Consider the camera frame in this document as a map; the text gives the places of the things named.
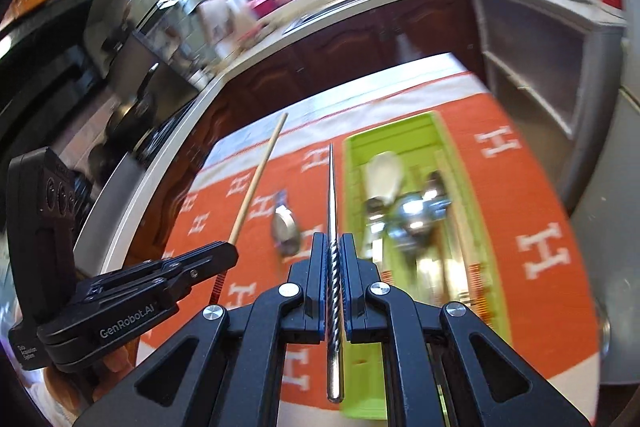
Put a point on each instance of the striped-end wooden chopstick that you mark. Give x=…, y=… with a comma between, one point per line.
x=481, y=292
x=257, y=179

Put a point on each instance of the white shelf unit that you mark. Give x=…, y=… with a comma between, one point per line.
x=540, y=57

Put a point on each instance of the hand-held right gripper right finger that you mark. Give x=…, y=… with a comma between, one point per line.
x=349, y=277

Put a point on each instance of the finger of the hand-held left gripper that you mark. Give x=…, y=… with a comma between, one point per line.
x=220, y=263
x=200, y=254

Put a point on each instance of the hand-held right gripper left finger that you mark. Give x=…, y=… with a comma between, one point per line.
x=320, y=277

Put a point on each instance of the kitchen sink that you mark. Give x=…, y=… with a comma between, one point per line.
x=320, y=18

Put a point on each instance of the large metal spoon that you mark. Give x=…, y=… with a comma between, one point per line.
x=286, y=227

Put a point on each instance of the green plastic tray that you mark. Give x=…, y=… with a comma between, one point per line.
x=460, y=157

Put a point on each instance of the stainless steel stove panel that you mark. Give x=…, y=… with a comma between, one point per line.
x=127, y=177

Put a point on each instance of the twisted metal chopstick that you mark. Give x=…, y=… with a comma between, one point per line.
x=334, y=217

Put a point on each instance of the small metal spoon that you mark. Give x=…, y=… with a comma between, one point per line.
x=434, y=184

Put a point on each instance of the black range hood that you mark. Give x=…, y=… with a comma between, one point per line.
x=45, y=52

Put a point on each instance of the black frying pan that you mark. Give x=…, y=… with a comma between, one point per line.
x=132, y=117

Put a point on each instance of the orange patterned tablecloth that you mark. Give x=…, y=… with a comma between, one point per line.
x=520, y=187

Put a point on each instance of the white ceramic spoon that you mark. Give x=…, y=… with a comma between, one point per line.
x=382, y=177

